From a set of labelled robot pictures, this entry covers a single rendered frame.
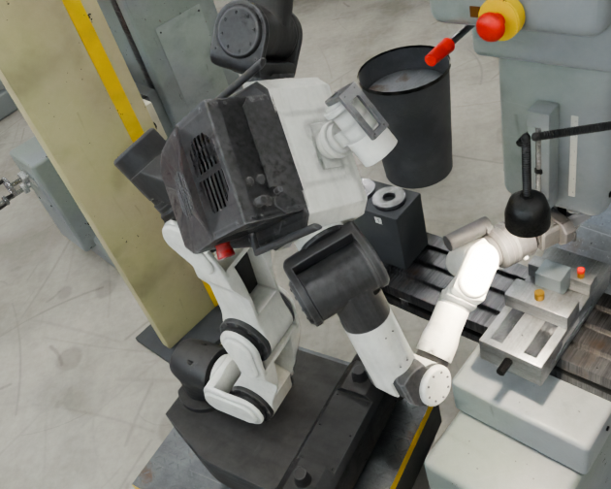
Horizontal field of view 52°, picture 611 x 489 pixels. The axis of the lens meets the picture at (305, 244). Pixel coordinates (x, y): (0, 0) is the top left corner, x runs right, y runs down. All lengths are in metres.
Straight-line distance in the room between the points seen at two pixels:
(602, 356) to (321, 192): 0.82
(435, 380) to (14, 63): 1.72
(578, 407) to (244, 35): 1.08
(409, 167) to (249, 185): 2.52
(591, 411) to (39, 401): 2.49
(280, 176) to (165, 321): 2.06
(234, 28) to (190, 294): 2.08
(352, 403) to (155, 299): 1.28
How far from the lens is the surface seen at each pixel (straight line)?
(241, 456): 1.94
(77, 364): 3.35
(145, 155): 1.33
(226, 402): 1.87
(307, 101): 1.08
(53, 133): 2.44
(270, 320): 1.53
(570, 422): 1.56
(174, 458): 2.24
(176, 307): 3.00
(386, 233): 1.70
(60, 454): 3.05
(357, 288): 1.04
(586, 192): 1.23
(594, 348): 1.58
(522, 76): 1.15
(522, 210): 1.06
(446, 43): 1.01
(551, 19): 0.93
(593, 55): 1.04
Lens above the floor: 2.15
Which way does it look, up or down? 40 degrees down
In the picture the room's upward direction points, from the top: 18 degrees counter-clockwise
